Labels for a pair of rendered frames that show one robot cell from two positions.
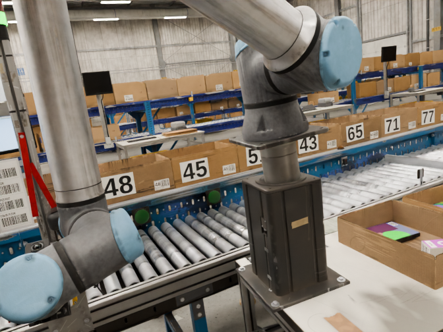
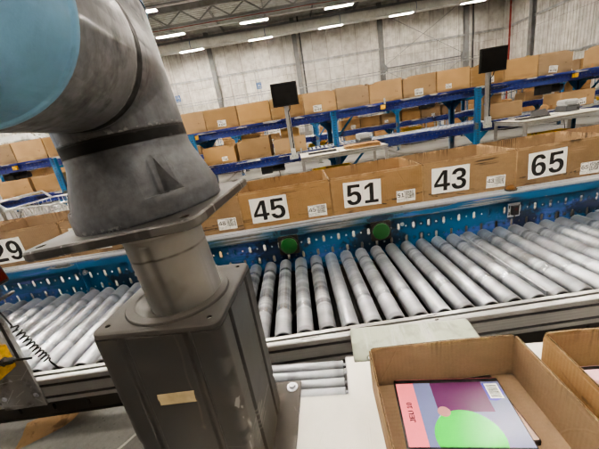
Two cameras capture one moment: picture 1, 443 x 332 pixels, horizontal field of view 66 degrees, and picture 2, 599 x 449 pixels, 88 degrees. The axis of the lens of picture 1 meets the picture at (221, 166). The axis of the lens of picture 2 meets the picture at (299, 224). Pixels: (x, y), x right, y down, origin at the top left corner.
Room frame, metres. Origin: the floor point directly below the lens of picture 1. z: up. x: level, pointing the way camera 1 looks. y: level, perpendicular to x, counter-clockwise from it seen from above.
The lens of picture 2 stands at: (0.68, -0.53, 1.29)
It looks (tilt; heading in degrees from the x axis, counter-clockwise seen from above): 18 degrees down; 26
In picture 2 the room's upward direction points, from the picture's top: 9 degrees counter-clockwise
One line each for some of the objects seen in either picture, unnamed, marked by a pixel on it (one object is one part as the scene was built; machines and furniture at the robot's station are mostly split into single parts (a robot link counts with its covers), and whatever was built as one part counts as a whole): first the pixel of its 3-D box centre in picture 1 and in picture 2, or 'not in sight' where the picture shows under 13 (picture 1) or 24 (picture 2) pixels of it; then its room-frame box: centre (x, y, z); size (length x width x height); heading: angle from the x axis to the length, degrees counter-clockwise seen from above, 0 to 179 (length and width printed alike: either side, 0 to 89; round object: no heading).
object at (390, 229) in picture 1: (383, 234); (455, 412); (1.13, -0.55, 0.78); 0.19 x 0.14 x 0.02; 107
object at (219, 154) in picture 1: (196, 163); (286, 198); (1.94, 0.14, 0.96); 0.39 x 0.29 x 0.17; 115
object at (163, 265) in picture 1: (152, 251); not in sight; (1.35, 0.34, 0.72); 0.52 x 0.05 x 0.05; 25
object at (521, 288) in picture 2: (344, 190); (485, 263); (1.82, -0.66, 0.72); 0.52 x 0.05 x 0.05; 25
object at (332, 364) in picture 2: not in sight; (285, 369); (1.18, -0.18, 0.74); 0.28 x 0.02 x 0.02; 110
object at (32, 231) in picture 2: not in sight; (45, 236); (1.45, 1.20, 0.96); 0.39 x 0.29 x 0.17; 115
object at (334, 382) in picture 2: not in sight; (283, 386); (1.13, -0.20, 0.74); 0.28 x 0.02 x 0.02; 110
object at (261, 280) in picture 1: (284, 228); (207, 375); (0.98, -0.17, 0.91); 0.26 x 0.26 x 0.33; 20
